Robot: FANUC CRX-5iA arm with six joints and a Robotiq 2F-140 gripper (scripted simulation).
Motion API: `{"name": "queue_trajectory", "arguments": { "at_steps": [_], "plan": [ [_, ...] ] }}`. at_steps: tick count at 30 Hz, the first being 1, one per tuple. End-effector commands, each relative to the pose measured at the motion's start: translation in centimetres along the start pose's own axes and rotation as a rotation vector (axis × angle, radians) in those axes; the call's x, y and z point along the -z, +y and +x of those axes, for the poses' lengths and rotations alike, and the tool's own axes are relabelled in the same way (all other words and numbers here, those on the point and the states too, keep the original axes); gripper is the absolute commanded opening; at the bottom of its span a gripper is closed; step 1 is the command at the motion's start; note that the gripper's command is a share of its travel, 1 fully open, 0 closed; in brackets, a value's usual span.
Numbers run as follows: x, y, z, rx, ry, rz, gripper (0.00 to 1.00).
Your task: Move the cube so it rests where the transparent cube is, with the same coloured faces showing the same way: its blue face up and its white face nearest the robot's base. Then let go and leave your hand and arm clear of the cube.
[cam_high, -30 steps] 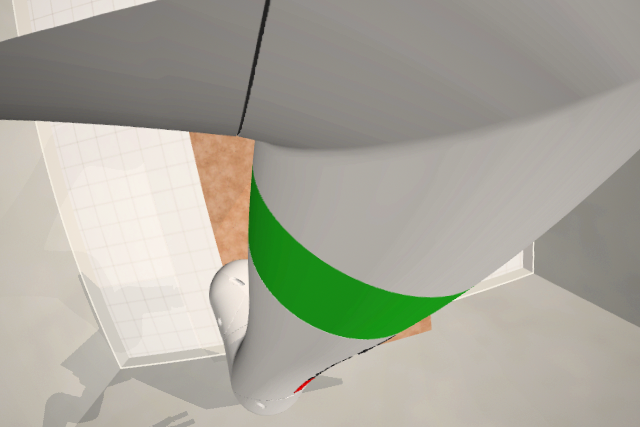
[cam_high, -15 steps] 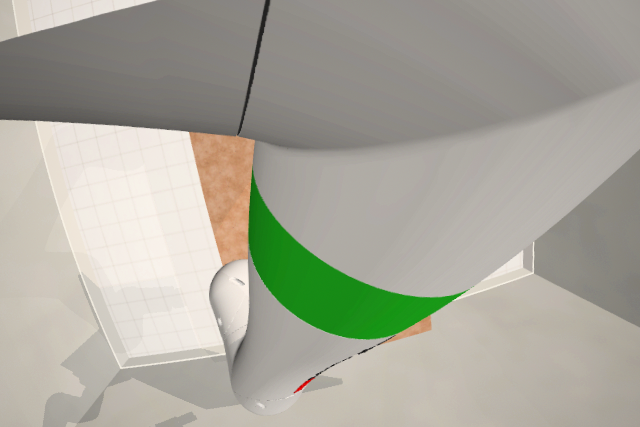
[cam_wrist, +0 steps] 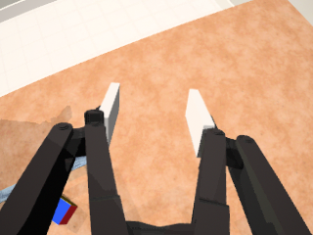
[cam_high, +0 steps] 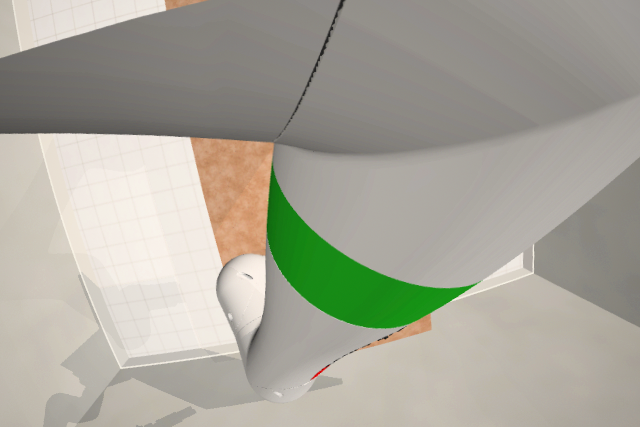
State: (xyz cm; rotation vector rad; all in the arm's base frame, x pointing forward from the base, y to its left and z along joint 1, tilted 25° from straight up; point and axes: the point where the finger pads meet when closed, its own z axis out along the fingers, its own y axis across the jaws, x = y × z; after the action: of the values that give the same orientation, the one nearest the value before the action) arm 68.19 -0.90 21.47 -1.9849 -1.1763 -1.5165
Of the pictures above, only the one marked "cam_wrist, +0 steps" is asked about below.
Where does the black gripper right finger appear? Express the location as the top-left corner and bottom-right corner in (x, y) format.
(185, 89), (312, 235)

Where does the blue cube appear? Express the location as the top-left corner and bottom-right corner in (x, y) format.
(52, 195), (78, 225)

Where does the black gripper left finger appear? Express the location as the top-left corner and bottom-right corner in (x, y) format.
(0, 82), (129, 235)

